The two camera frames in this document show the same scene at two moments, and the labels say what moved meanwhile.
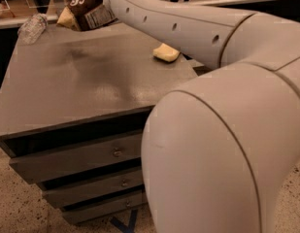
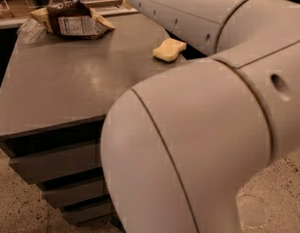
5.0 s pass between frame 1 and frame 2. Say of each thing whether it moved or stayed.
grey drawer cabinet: stayed
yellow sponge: stayed
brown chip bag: moved
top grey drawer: stayed
